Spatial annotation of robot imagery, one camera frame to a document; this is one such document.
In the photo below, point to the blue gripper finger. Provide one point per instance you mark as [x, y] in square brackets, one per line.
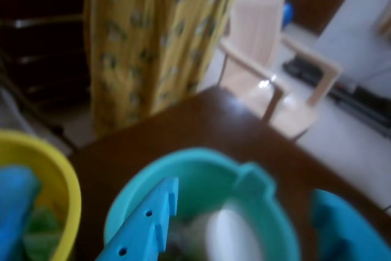
[351, 236]
[143, 230]

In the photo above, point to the orange printed paper cup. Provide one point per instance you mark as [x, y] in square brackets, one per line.
[232, 233]

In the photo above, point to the blue glove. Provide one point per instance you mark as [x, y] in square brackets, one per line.
[15, 206]

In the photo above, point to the green crumpled waste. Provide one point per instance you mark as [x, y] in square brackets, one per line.
[42, 230]

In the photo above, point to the teal plastic bucket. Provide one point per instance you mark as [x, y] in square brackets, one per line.
[201, 166]

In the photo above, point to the yellow plastic bucket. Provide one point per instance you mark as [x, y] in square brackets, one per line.
[61, 175]

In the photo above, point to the black equipment on floor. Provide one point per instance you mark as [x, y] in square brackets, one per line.
[351, 93]

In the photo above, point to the yellow patterned curtain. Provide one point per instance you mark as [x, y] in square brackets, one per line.
[146, 44]

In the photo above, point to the dark wooden furniture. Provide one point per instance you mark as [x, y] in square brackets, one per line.
[42, 44]

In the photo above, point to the beige plastic chair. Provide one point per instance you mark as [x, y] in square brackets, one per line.
[259, 44]

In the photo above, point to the small blue round object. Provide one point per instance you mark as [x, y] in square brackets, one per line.
[287, 15]

